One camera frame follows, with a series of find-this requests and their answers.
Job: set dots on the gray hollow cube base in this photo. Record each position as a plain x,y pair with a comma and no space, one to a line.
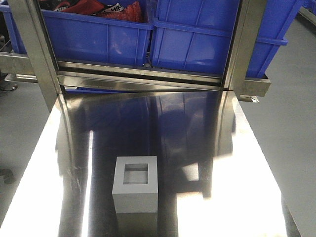
135,186

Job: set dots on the blue bin on rack right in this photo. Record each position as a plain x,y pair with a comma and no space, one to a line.
195,35

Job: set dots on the blue bin with red items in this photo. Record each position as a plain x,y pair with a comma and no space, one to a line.
97,39

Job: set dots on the red shoe in bin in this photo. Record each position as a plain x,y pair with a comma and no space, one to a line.
131,12

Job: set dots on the stainless steel rack frame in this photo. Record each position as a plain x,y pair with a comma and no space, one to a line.
40,65

